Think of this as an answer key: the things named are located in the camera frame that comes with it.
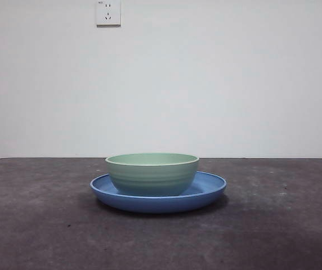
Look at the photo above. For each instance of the blue shallow plate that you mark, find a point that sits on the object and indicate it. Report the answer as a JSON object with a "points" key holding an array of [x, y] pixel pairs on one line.
{"points": [[158, 204]]}

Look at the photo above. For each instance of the white wall socket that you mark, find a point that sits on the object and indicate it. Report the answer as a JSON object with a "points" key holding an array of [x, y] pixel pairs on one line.
{"points": [[109, 14]]}

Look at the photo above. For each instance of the green ribbed bowl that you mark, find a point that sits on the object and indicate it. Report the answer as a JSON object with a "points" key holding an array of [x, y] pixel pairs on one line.
{"points": [[152, 180]]}

